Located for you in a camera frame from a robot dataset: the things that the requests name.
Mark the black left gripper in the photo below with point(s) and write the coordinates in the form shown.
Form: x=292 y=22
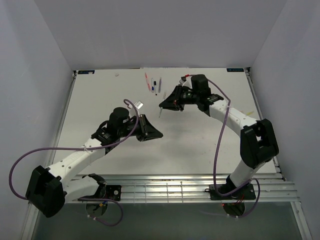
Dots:
x=147 y=130

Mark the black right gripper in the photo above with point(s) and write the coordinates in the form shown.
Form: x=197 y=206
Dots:
x=173 y=102

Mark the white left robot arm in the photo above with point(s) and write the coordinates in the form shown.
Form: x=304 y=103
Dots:
x=50 y=188

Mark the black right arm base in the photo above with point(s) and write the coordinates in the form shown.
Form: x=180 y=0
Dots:
x=247 y=192

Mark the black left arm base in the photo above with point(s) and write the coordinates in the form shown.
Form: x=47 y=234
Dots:
x=110 y=192

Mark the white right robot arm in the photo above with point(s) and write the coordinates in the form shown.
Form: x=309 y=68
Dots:
x=258 y=143

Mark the purple gel pen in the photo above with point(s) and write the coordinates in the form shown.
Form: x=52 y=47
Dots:
x=160 y=85

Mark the blue gel pen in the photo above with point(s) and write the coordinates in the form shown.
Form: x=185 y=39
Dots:
x=152 y=85

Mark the black gel pen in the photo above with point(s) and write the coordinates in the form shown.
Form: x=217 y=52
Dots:
x=155 y=87

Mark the red gel pen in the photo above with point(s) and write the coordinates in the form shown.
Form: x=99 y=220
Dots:
x=147 y=82

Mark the right blue corner label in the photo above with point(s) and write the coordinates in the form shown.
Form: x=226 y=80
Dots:
x=235 y=70

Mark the blue corner label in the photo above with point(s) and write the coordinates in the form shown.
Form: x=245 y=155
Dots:
x=235 y=70
x=85 y=72

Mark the left blue corner label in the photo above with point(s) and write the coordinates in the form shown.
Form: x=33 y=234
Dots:
x=85 y=72

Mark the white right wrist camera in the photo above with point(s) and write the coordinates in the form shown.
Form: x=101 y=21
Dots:
x=185 y=81

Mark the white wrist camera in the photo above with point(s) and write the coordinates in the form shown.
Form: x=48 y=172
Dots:
x=138 y=105
x=185 y=81

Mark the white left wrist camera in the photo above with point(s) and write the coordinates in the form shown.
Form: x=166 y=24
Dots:
x=138 y=105

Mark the aluminium front frame rails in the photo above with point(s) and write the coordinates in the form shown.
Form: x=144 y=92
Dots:
x=174 y=189

